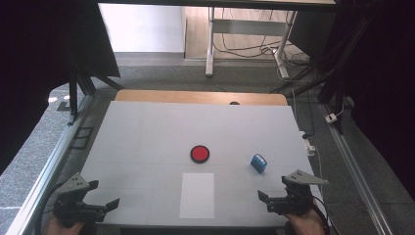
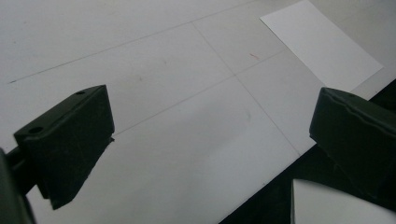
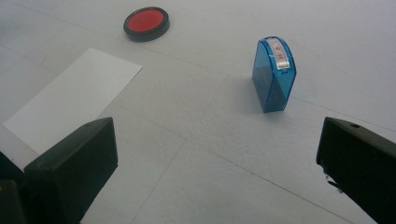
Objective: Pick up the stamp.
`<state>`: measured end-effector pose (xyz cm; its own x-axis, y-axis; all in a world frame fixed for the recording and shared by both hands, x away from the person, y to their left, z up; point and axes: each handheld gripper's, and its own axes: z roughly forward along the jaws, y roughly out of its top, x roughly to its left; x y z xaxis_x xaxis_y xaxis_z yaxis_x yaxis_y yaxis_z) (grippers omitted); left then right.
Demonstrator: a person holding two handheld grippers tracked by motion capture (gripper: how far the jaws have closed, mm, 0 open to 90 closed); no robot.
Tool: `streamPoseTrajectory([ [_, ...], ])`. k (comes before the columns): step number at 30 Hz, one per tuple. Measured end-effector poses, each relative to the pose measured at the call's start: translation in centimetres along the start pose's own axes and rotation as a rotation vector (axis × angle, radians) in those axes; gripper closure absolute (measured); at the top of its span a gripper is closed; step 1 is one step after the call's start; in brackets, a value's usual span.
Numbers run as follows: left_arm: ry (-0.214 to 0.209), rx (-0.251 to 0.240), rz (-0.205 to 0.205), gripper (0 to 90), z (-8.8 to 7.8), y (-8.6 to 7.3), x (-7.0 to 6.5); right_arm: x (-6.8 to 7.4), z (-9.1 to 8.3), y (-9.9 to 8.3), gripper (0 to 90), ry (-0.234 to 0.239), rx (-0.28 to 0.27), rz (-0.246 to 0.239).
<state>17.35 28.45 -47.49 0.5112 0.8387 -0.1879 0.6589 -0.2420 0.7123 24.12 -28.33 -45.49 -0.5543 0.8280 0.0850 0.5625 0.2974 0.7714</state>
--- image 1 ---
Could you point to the black metal stand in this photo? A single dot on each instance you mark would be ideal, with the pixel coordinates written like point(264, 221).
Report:
point(339, 107)
point(73, 98)

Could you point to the black curtain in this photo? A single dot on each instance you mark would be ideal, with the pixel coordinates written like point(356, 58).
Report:
point(32, 65)
point(385, 98)

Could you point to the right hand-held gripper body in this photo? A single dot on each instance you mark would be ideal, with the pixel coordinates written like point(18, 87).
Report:
point(295, 200)

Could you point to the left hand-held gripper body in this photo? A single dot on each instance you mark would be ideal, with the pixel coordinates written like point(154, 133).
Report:
point(75, 205)

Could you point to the white desk frame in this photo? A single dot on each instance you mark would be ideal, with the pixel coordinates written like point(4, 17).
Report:
point(248, 26)

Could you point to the black table grommet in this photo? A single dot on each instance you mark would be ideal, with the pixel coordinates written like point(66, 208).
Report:
point(234, 103)

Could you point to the white power strip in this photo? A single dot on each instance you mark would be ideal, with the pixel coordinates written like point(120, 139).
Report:
point(308, 148)

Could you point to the small white adapter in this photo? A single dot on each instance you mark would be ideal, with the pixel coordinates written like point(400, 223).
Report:
point(331, 118)

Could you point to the person's left hand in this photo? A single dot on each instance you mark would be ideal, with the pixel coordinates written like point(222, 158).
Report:
point(62, 227)

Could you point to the aluminium rail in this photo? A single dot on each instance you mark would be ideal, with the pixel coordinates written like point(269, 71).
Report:
point(355, 176)
point(49, 169)

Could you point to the white paper sheet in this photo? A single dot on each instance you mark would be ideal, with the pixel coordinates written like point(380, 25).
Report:
point(196, 196)

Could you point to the blue stamp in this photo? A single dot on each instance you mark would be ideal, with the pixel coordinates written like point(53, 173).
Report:
point(258, 163)

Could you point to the person's right hand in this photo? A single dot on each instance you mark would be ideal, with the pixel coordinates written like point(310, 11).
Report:
point(305, 224)

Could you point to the round red ink pad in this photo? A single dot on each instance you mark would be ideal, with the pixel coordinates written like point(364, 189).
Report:
point(200, 154)

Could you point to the white table mat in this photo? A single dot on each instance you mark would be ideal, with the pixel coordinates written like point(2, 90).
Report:
point(147, 137)

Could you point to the wooden table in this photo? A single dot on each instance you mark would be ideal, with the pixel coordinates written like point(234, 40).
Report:
point(195, 97)

